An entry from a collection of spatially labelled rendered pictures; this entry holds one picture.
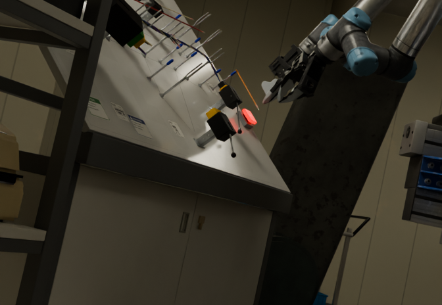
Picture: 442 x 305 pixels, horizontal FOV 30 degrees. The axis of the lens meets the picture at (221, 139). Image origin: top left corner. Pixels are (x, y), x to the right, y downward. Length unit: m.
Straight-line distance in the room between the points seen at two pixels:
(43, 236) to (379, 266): 6.49
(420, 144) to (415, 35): 0.29
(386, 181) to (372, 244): 0.61
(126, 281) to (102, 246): 0.15
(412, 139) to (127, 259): 0.84
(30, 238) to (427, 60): 6.82
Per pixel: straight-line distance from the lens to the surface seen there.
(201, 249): 2.28
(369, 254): 7.90
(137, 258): 1.99
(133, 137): 1.83
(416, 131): 2.29
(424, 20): 2.27
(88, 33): 1.60
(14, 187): 1.57
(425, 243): 8.01
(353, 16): 2.28
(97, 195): 1.79
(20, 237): 1.54
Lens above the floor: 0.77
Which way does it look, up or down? 5 degrees up
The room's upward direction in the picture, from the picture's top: 12 degrees clockwise
